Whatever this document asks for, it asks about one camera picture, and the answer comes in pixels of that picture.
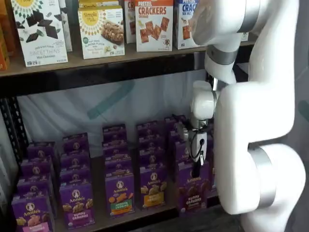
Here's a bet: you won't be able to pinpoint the black metal shelf rack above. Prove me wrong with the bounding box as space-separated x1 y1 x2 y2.
0 43 256 232

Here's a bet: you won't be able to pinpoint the brown shelf board purple boxes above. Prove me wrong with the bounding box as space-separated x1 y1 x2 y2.
52 142 194 230

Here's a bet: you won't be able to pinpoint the purple box light pink patch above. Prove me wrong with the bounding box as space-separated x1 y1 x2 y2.
11 194 56 232

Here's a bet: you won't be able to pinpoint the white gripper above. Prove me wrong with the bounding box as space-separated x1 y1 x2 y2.
190 132 209 179

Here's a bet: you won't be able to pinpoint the purple box magenta patch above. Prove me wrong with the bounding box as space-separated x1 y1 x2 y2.
58 184 97 230

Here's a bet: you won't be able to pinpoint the brown shelf board crackers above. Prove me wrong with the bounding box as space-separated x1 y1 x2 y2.
0 33 256 78

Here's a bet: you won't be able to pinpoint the Simple Mills almond bars box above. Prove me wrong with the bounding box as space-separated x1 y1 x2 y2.
77 5 126 60

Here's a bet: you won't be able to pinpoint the white cracker box dark diamonds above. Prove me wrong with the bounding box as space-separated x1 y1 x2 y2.
58 0 73 53

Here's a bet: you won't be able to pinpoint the purple box green patch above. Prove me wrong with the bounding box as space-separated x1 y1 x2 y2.
104 174 136 220

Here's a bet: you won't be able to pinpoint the purple box brown patch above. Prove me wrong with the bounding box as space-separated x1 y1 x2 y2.
178 160 211 214

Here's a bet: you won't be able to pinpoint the blue sea salt crackers box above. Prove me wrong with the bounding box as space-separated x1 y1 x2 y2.
173 0 200 50

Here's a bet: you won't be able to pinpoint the purple box yellow patch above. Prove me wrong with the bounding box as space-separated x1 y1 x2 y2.
139 166 169 211
139 149 166 168

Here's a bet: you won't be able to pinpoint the purple Annie's snack box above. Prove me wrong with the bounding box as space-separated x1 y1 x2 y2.
59 167 92 187
104 153 133 170
168 129 191 144
16 174 56 198
102 124 127 143
62 132 90 154
136 121 160 138
59 151 91 170
26 141 58 161
105 168 134 177
102 140 129 156
164 115 188 131
172 139 194 182
138 135 165 152
20 156 54 178

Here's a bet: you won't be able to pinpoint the white backdrop sheet teal marks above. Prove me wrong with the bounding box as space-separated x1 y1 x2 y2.
16 0 309 158

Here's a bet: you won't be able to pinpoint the Simple Mills yellow-top box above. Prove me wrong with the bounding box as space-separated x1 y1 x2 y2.
79 0 120 10

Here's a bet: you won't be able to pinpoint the orange pretzel crackers box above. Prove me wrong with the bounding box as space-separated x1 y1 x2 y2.
135 0 174 53

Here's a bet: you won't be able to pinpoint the white Sweet Thins box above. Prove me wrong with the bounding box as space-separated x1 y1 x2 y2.
11 0 69 68

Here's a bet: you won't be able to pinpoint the orange snack box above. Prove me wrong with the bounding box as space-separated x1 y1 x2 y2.
0 0 17 58
0 29 11 71

